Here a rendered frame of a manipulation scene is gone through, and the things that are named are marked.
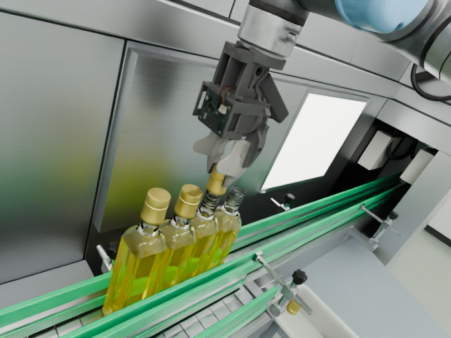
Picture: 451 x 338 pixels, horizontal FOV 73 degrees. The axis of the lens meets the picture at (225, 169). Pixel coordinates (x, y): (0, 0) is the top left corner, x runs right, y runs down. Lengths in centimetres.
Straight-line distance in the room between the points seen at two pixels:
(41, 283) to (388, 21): 65
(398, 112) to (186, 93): 105
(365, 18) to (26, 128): 42
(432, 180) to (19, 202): 131
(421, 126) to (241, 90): 107
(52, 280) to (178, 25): 51
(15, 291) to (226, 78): 51
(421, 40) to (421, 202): 107
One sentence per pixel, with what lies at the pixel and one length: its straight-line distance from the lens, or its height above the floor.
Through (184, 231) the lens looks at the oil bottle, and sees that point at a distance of 51.
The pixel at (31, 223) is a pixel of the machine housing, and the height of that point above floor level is 101.
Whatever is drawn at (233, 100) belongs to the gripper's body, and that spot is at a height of 132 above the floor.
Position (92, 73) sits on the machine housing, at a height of 127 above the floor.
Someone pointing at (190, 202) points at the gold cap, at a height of 115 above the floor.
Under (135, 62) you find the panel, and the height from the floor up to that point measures 131.
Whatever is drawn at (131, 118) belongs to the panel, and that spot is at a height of 122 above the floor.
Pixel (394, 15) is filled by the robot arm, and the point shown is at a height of 146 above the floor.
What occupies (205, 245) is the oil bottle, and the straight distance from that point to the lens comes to 58.
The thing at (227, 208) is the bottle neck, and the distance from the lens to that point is 57.
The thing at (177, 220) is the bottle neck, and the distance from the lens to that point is 50.
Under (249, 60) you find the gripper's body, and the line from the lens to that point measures 40.
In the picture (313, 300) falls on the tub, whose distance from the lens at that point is 94.
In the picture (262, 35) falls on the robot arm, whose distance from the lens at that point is 40.
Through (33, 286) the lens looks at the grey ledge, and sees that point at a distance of 68.
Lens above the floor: 142
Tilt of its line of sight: 27 degrees down
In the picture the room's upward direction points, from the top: 23 degrees clockwise
